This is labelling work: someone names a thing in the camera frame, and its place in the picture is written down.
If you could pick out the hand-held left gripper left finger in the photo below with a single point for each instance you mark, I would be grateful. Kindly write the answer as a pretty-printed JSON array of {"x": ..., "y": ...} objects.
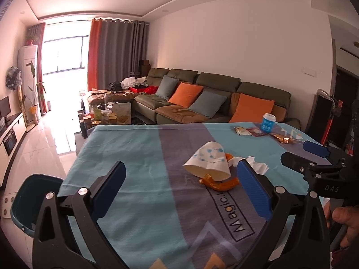
[{"x": 112, "y": 185}]

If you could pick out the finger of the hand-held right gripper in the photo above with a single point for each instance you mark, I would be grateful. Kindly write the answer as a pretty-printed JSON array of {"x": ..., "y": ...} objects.
[
  {"x": 315, "y": 148},
  {"x": 294, "y": 161}
]

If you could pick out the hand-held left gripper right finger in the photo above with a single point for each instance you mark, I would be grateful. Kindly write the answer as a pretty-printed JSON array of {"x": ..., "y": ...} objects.
[{"x": 253, "y": 187}]

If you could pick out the white tissue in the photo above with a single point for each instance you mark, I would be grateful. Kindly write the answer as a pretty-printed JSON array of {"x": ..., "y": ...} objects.
[{"x": 259, "y": 168}]

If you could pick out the printed white paper cup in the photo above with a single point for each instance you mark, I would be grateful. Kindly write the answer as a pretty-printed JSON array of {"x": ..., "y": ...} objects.
[{"x": 210, "y": 159}]

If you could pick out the teal trash bin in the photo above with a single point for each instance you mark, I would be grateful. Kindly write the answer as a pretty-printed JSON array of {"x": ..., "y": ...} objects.
[{"x": 28, "y": 196}]

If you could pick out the person's right hand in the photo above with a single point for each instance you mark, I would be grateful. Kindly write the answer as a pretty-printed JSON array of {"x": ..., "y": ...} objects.
[{"x": 349, "y": 218}]

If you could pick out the gold candy wrapper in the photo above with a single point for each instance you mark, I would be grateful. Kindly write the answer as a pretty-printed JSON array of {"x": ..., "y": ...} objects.
[{"x": 283, "y": 138}]

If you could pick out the orange peel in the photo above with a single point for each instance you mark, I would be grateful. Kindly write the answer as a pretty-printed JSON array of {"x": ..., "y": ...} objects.
[{"x": 224, "y": 185}]

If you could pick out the red pole tool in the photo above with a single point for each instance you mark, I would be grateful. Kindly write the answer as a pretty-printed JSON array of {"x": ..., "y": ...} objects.
[{"x": 331, "y": 123}]

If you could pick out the black folded rack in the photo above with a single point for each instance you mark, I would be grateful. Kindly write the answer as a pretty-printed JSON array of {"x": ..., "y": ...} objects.
[{"x": 318, "y": 112}]

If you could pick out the blue white lidded cup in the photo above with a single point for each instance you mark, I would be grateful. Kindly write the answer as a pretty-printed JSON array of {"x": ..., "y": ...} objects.
[{"x": 267, "y": 123}]

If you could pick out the red snack packet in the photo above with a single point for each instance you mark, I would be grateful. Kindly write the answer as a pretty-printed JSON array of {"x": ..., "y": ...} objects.
[{"x": 257, "y": 132}]

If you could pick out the blue grey printed tablecloth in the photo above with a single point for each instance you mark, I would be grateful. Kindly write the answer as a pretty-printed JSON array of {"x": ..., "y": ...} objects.
[{"x": 157, "y": 168}]

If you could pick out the gold snack packet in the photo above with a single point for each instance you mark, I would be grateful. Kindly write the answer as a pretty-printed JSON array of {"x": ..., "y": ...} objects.
[{"x": 241, "y": 131}]

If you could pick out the orange cushion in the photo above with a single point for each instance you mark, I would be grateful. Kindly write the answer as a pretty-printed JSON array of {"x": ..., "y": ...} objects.
[
  {"x": 185, "y": 95},
  {"x": 251, "y": 108}
]

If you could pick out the cluttered coffee table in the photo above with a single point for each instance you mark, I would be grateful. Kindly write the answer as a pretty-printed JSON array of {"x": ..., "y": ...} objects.
[{"x": 117, "y": 115}]

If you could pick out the grey-blue cushion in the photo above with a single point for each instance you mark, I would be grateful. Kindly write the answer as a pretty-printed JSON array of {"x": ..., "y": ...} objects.
[
  {"x": 209, "y": 103},
  {"x": 167, "y": 86}
]

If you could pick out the black bag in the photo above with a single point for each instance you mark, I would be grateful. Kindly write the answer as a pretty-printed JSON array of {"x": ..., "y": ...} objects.
[{"x": 113, "y": 86}]

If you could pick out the red cloth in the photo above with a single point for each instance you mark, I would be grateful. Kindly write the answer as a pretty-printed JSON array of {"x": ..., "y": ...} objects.
[{"x": 150, "y": 89}]

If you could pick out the pile of white clothes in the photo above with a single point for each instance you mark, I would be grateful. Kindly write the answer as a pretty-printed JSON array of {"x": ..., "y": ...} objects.
[{"x": 131, "y": 81}]

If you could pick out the white bathroom scale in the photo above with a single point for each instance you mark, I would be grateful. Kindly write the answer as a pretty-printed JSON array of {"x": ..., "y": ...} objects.
[{"x": 5, "y": 208}]

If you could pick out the green corner sofa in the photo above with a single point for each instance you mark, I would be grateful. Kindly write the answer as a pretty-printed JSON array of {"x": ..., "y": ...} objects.
[{"x": 218, "y": 80}]

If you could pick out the white TV cabinet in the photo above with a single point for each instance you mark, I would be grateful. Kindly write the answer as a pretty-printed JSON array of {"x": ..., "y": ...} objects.
[{"x": 11, "y": 137}]

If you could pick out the tall potted plant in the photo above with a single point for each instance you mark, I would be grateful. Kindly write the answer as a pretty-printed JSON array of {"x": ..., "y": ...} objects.
[{"x": 36, "y": 95}]

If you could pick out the brown boxes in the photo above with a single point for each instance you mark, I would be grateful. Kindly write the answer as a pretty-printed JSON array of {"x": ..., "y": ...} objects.
[{"x": 144, "y": 67}]

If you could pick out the black monitor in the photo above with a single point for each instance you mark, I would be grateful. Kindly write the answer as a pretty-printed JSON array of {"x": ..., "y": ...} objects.
[{"x": 5, "y": 106}]

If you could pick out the orange and grey curtain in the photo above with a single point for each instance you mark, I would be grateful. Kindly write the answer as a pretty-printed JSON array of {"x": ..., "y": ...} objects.
[{"x": 117, "y": 50}]

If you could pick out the window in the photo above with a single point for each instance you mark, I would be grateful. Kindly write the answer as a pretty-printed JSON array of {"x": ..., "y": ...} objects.
[{"x": 64, "y": 53}]

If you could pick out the covered standing fan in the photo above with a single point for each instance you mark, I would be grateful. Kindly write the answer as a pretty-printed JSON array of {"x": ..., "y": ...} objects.
[{"x": 13, "y": 77}]

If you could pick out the white standing air conditioner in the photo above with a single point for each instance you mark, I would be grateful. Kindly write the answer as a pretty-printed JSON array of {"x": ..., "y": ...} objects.
[{"x": 26, "y": 61}]

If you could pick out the grey curtain with orange edge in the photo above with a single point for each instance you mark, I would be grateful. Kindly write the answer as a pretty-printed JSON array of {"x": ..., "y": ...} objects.
[{"x": 39, "y": 47}]

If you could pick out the small potted plant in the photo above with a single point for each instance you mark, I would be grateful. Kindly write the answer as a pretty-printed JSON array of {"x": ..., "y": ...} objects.
[{"x": 31, "y": 38}]

